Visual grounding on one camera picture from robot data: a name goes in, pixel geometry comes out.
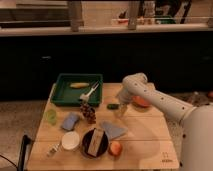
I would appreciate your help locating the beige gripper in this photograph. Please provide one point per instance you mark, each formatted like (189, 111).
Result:
(121, 110)

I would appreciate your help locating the green pepper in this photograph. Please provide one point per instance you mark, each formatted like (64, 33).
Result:
(112, 106)

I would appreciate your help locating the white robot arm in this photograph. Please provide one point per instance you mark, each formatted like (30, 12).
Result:
(196, 121)

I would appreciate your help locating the white paper cup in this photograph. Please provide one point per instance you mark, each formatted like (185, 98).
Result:
(70, 140)

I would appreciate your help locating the small green cup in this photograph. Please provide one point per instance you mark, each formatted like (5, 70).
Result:
(51, 116)

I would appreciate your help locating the orange bowl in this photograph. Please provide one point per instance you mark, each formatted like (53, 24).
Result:
(140, 101)

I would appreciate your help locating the blue folded cloth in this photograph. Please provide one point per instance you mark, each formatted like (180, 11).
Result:
(112, 131)

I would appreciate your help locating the bunch of dark grapes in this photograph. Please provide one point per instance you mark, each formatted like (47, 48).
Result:
(88, 113)

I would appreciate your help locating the wooden block on plate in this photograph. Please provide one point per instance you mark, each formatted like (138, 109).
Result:
(95, 142)

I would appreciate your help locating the orange fruit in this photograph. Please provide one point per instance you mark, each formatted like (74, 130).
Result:
(115, 148)

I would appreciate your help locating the dark round plate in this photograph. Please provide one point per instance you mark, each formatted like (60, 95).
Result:
(86, 142)

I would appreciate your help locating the blue sponge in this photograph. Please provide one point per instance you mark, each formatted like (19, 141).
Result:
(70, 121)

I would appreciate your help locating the yellow corn cob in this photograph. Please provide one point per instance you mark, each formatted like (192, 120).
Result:
(79, 85)

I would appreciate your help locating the green plastic tray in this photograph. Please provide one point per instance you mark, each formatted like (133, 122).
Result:
(65, 95)

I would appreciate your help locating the light wooden table board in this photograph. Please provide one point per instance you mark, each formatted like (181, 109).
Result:
(147, 145)

